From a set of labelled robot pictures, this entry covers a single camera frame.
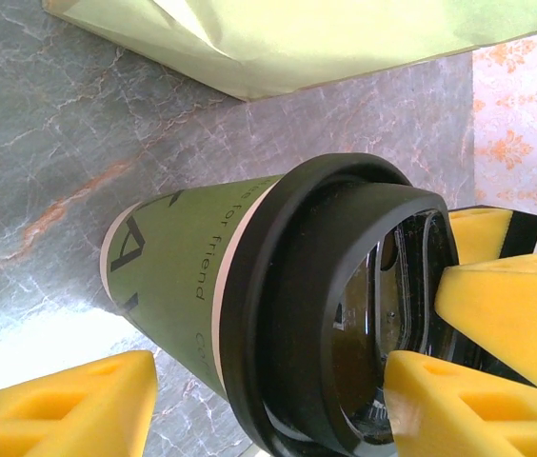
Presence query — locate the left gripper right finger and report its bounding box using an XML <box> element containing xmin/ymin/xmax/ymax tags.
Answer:
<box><xmin>385</xmin><ymin>349</ymin><xmax>537</xmax><ymax>457</ymax></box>

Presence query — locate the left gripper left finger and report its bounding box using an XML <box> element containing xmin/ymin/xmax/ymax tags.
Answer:
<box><xmin>0</xmin><ymin>350</ymin><xmax>158</xmax><ymax>457</ymax></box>

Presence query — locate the green paper coffee cup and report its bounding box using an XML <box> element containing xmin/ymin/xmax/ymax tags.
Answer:
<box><xmin>99</xmin><ymin>173</ymin><xmax>288</xmax><ymax>399</ymax></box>

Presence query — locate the black plastic cup lid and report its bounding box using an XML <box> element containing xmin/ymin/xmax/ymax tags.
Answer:
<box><xmin>218</xmin><ymin>151</ymin><xmax>461</xmax><ymax>457</ymax></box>

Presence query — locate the paper takeout bag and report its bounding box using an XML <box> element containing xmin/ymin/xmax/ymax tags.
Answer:
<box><xmin>42</xmin><ymin>0</ymin><xmax>537</xmax><ymax>103</ymax></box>

